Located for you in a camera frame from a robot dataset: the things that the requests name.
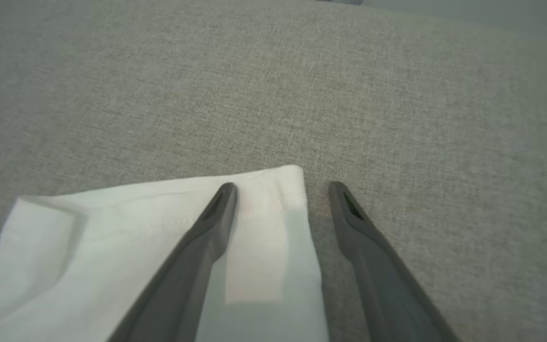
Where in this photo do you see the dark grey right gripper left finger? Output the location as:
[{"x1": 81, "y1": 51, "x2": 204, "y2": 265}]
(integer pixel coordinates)
[{"x1": 107, "y1": 182, "x2": 239, "y2": 342}]

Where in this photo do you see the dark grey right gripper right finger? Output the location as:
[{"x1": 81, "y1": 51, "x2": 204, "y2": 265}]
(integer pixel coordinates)
[{"x1": 329, "y1": 181, "x2": 462, "y2": 342}]

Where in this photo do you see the red and white jersey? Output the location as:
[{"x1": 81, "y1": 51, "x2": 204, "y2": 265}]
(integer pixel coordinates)
[{"x1": 0, "y1": 164, "x2": 330, "y2": 342}]

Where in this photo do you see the grey fabric sofa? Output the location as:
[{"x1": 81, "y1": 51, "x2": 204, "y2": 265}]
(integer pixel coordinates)
[{"x1": 0, "y1": 0, "x2": 547, "y2": 342}]

